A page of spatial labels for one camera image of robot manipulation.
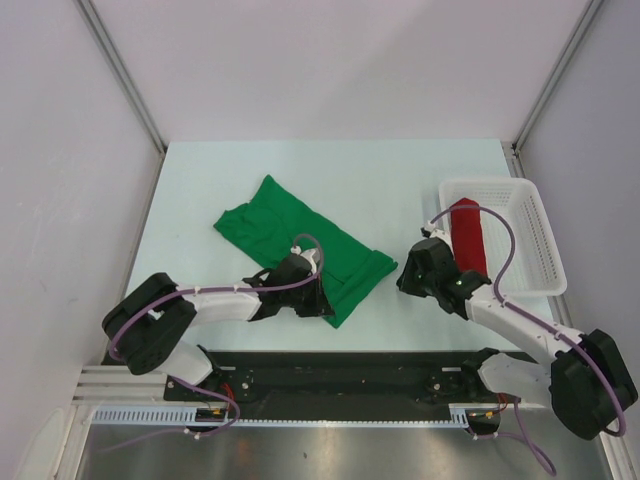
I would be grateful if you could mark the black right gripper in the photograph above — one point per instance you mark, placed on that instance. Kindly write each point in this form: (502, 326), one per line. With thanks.
(405, 282)

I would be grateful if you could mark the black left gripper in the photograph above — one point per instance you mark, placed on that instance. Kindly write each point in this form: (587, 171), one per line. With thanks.
(317, 305)

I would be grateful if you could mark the green t shirt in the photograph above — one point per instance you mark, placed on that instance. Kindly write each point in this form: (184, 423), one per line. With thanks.
(274, 221)

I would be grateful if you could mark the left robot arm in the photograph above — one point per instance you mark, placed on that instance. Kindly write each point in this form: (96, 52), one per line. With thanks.
(146, 329)

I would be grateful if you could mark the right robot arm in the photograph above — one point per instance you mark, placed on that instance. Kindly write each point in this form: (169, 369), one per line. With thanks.
(581, 377)

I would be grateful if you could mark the rolled red t shirt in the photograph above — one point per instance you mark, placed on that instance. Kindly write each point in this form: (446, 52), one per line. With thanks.
(467, 237)

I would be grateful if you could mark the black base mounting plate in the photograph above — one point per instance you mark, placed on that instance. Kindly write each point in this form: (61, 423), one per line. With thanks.
(352, 380)

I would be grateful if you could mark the white perforated plastic basket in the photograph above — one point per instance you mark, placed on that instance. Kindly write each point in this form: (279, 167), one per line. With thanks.
(536, 269)

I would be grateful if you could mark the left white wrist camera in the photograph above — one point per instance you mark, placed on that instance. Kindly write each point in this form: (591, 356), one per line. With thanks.
(312, 257)

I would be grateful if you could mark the right aluminium corner post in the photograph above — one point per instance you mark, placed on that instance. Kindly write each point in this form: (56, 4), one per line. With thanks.
(575, 40)

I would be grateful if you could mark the aluminium corner post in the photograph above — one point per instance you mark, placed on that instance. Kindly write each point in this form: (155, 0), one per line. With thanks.
(575, 40)
(114, 60)

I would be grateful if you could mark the white slotted cable duct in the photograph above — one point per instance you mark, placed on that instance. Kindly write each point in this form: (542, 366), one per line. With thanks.
(207, 417)

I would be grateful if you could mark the aluminium rail frame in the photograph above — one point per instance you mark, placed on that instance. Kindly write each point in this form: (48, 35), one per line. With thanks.
(109, 385)

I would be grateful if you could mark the left aluminium corner post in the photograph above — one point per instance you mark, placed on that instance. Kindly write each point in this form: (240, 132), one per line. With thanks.
(114, 60)

